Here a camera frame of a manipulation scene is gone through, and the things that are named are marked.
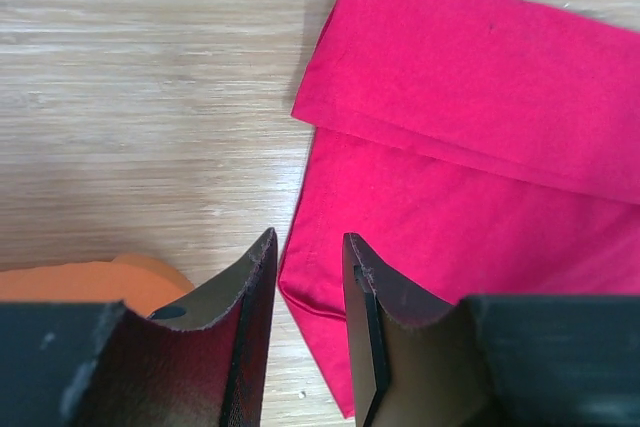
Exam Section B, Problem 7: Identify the red t shirt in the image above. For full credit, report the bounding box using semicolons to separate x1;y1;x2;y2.
278;0;639;417

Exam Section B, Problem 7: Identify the orange plastic basket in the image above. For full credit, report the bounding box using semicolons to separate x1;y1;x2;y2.
1;254;194;317

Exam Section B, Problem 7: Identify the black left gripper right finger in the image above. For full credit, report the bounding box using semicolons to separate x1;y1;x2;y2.
342;233;639;426

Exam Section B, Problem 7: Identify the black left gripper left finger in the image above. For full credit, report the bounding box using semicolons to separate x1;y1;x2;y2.
1;229;277;426

